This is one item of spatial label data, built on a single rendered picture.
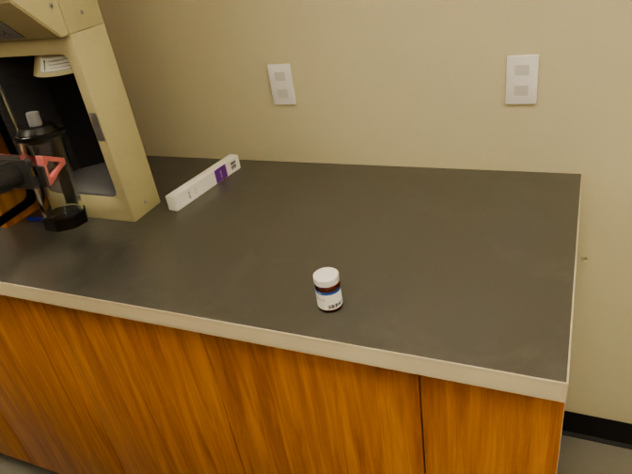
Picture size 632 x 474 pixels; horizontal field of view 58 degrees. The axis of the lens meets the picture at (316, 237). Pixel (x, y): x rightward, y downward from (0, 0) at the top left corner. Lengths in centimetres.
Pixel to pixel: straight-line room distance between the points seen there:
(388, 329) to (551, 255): 37
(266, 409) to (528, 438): 52
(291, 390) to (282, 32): 92
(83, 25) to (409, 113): 80
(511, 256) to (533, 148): 42
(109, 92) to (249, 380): 75
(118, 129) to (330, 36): 58
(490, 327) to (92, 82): 101
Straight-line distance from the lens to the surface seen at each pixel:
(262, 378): 119
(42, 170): 135
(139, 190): 154
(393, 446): 118
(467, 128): 151
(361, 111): 157
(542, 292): 108
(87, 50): 143
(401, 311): 103
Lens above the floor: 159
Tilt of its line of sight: 31 degrees down
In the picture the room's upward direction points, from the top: 9 degrees counter-clockwise
